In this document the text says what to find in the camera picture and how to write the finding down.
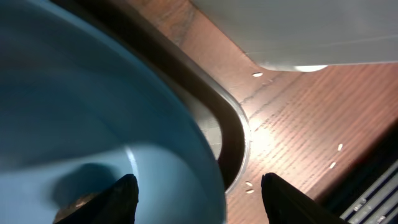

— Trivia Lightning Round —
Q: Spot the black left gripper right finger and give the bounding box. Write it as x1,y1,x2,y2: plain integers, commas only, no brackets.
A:
261,173,345,224

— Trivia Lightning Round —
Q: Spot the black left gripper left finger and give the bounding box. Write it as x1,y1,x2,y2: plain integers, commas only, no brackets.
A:
56,174,139,224

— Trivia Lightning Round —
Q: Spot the grey dishwasher rack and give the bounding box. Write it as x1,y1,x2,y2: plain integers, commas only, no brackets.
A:
193,0,397,71

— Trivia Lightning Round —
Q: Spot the brown food scrap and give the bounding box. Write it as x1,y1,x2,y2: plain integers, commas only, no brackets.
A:
53,193,98,223

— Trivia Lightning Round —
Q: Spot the dark blue plate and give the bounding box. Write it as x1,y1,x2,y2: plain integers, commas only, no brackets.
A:
1,1,226,223

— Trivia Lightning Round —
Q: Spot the dark brown tray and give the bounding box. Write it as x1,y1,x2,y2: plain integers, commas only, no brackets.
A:
55,0,250,194

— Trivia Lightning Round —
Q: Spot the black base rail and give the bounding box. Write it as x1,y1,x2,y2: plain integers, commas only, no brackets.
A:
318,124,397,223

